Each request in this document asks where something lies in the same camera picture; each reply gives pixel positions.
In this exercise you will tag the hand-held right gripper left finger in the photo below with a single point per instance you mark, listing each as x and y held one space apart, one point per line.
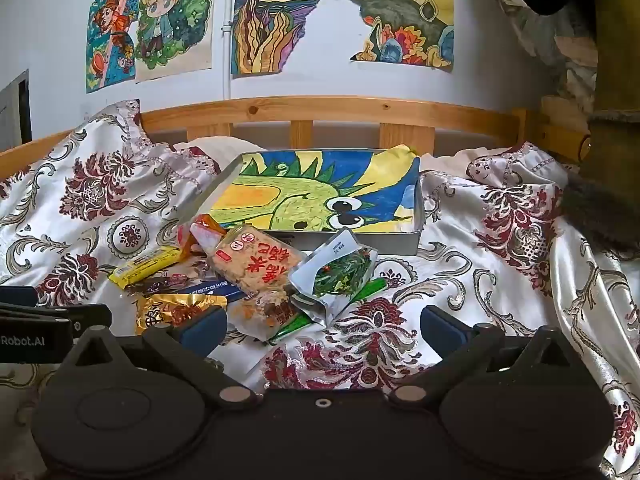
200 325

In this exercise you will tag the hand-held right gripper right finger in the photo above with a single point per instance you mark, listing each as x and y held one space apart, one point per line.
440 324

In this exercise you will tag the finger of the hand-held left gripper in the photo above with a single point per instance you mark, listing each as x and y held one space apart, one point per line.
17 296
92 320

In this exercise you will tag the gold snack packet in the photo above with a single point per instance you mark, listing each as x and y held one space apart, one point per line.
170 312

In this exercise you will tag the blue white snack packet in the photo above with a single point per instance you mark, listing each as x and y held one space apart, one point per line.
210 292

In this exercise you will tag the clear brown snack packet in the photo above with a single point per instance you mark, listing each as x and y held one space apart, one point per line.
265 317

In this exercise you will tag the yellow snack packet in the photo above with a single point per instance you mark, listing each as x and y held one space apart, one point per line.
145 267

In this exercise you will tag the clear rice cracker packet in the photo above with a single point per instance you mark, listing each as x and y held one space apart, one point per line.
255 260

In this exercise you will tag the green snack packet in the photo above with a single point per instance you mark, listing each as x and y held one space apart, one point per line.
287 330

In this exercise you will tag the orange snack packet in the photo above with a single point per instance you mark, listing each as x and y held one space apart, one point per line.
192 232

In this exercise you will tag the grey metal tray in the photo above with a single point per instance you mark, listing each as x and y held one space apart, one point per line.
380 242

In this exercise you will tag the silver green vegetable packet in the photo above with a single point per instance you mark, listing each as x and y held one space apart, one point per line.
335 270

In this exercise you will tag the floral printed blanket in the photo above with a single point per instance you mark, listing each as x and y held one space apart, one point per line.
100 185

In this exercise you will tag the coloured dinosaur drawing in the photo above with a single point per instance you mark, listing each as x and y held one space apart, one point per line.
300 195

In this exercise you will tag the cream pillow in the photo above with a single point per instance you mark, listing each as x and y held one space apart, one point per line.
450 160

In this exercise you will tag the grey framed panel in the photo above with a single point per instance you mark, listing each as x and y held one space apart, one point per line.
12 115

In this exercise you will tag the white pillow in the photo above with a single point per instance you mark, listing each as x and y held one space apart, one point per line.
220 145

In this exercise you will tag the dark furry cloth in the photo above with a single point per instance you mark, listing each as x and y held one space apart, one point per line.
600 210

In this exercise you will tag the wooden bed headboard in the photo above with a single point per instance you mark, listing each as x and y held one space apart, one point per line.
325 107

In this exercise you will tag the floral curtain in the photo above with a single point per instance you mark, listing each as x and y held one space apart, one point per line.
550 45

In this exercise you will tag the orange-haired figure wall poster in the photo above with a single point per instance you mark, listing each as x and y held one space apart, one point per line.
110 35

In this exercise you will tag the olive green post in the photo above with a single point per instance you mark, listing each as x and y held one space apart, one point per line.
615 60

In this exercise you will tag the swirl pattern wall poster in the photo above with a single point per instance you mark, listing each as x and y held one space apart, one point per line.
280 10

